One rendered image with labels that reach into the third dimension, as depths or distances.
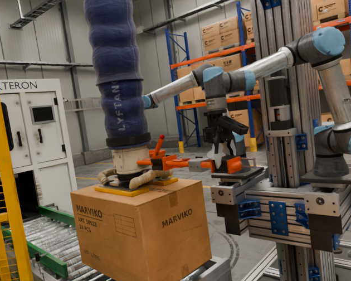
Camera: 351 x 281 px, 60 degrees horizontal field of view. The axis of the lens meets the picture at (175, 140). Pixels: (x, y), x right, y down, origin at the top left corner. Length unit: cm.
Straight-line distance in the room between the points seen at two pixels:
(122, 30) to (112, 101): 33
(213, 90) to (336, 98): 53
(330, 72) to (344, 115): 18
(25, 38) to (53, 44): 91
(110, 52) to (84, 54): 1060
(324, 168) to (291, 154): 22
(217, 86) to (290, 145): 71
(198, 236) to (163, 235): 23
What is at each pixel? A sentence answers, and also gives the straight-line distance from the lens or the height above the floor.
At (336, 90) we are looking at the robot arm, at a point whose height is 142.
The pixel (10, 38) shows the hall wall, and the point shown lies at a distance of 1096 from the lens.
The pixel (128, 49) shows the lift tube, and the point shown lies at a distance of 152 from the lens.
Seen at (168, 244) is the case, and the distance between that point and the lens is 140.
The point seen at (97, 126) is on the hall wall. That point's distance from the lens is 1185.
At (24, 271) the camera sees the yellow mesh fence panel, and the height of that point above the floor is 69.
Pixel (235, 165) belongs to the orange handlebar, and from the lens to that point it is 110.
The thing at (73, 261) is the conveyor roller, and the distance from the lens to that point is 226.
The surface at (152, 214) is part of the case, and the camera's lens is 131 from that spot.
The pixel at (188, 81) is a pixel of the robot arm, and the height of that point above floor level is 158.
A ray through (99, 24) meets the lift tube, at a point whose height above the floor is 186.
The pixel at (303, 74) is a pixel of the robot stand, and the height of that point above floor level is 152.
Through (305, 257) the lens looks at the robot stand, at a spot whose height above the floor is 55.
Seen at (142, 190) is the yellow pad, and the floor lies 109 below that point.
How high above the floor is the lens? 142
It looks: 5 degrees down
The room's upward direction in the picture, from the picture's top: 8 degrees counter-clockwise
